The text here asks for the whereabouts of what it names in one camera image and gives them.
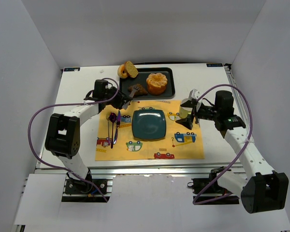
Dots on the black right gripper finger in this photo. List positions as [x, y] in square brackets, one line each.
[186, 103]
[186, 122]

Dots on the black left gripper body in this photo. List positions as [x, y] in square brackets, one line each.
[122, 99]

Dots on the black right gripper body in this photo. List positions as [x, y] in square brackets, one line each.
[195, 112]

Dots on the silver metal tongs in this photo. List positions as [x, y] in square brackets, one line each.
[134, 89]

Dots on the brown chocolate bread piece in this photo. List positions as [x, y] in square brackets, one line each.
[140, 92]

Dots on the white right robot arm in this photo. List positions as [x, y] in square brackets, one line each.
[263, 189]

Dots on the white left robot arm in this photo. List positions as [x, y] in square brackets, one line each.
[63, 134]

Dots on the light green mug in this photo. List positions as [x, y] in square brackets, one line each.
[184, 111]

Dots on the purple iridescent knife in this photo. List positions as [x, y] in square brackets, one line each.
[118, 120]

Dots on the purple iridescent spoon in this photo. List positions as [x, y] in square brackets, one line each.
[112, 118]

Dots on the glazed donut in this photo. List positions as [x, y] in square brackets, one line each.
[121, 72]

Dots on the sliced baguette piece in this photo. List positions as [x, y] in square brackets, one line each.
[131, 69]

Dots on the teal square plate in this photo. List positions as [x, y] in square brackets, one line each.
[149, 124]

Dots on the orange bundt cake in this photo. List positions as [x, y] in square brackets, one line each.
[156, 83]

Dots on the yellow car print placemat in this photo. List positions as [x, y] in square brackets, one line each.
[178, 143]

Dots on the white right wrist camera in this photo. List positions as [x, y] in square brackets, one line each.
[194, 95]

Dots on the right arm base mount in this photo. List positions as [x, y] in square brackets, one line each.
[214, 195]

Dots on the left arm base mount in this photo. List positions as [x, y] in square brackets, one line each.
[77, 191]

